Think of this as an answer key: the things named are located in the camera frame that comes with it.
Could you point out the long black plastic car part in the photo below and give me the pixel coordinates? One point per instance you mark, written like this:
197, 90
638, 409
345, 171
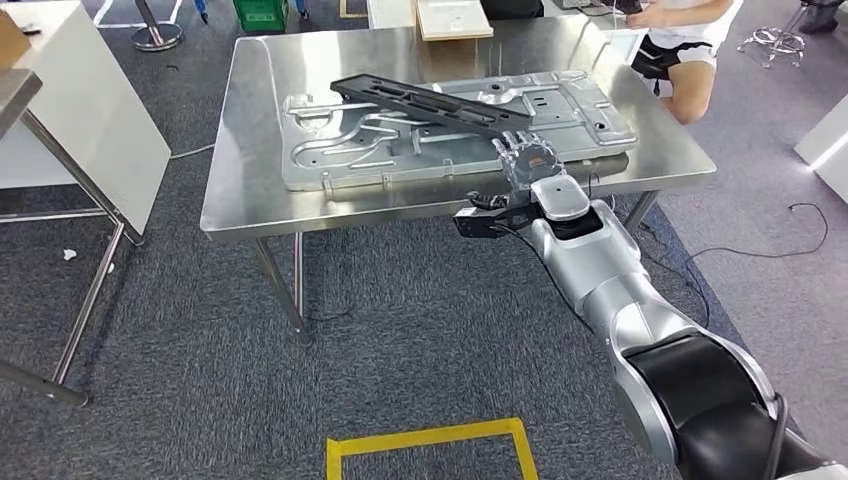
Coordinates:
411, 102

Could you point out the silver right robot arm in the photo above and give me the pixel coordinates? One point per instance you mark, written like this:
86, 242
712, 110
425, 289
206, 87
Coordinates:
596, 272

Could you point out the stainless steel workbench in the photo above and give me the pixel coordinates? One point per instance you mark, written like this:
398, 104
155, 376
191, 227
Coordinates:
265, 205

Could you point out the stamped silver metal panel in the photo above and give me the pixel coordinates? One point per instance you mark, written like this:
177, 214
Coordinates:
344, 166

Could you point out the pale wooden box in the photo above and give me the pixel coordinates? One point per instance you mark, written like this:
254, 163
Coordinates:
454, 20

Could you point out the black bag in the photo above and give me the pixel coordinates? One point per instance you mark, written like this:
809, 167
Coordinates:
510, 8

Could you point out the white desk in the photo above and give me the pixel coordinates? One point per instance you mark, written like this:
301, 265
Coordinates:
93, 112
616, 43

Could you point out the green plastic crate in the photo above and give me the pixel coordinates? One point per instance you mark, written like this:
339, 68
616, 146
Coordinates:
262, 14

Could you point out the person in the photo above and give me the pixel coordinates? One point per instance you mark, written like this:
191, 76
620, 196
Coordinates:
689, 86

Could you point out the chrome stanchion base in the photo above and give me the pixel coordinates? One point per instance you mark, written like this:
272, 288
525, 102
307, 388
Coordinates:
158, 36

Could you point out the white paper scrap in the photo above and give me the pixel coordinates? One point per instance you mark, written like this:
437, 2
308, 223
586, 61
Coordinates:
69, 254

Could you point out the chrome chair base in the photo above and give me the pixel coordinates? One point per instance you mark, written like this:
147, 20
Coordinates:
772, 40

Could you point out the white cabinet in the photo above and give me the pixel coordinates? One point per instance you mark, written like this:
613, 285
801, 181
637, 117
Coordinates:
825, 146

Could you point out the brown cardboard box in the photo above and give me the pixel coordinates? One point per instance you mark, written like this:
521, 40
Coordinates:
13, 43

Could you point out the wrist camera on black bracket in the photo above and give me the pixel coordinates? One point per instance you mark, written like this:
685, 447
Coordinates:
477, 224

